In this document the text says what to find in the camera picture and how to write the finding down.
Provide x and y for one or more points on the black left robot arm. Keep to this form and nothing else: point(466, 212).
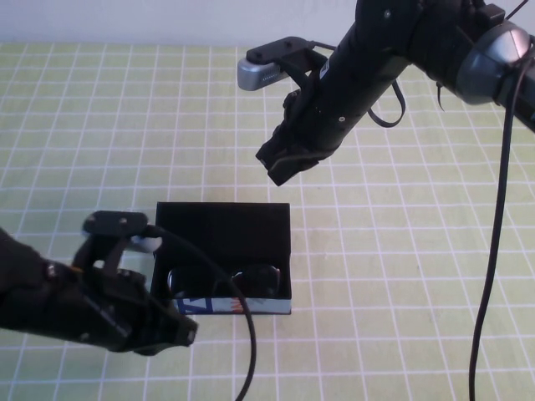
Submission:
point(21, 284)

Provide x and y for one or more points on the black framed glasses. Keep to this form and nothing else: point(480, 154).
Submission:
point(267, 275)

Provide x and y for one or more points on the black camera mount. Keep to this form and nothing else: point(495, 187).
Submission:
point(303, 67)
point(108, 255)

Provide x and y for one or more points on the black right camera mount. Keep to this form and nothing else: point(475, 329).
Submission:
point(303, 67)

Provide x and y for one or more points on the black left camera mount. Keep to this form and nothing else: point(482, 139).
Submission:
point(108, 255)

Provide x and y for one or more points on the black glasses case printed side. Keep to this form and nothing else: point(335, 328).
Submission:
point(221, 234)

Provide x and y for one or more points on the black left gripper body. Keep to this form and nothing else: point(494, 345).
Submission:
point(96, 305)

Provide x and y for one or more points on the right wrist camera silver tip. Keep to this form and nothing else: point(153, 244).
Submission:
point(259, 71)

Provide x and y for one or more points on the green checked tablecloth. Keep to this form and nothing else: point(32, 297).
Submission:
point(125, 125)

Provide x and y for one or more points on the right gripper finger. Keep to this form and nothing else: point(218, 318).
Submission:
point(292, 169)
point(271, 152)

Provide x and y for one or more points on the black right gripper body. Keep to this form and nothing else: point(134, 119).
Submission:
point(330, 108)

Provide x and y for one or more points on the black zip tie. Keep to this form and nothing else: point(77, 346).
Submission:
point(440, 98)
point(516, 9)

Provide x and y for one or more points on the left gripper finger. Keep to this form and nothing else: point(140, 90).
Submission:
point(175, 323)
point(152, 344)

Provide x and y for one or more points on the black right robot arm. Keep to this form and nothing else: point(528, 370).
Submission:
point(418, 37)

